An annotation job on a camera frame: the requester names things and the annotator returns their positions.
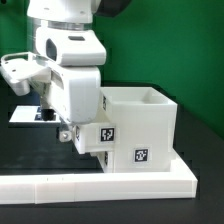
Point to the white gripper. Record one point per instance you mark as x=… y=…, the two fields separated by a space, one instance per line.
x=73 y=93

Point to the white drawer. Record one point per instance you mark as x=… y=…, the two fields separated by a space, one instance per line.
x=98 y=136
x=106 y=160

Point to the white drawer cabinet box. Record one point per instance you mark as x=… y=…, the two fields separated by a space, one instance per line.
x=144 y=121

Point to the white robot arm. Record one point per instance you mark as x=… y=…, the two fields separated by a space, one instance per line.
x=70 y=53

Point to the fiducial marker sheet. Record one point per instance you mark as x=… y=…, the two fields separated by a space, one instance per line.
x=26 y=114

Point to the white L-shaped fence wall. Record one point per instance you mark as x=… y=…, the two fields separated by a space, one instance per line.
x=178 y=182

